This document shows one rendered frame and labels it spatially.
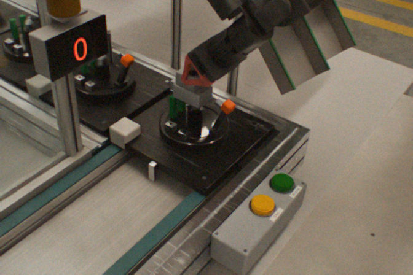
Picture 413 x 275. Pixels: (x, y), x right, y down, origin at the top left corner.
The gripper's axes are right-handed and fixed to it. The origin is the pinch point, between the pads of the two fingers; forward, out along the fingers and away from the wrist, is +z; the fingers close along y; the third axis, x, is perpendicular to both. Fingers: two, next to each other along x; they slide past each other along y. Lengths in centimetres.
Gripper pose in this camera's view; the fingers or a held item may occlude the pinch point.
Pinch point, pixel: (193, 75)
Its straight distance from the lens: 95.0
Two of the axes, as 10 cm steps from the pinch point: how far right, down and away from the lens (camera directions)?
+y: -5.9, 4.7, -6.6
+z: -5.6, 3.4, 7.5
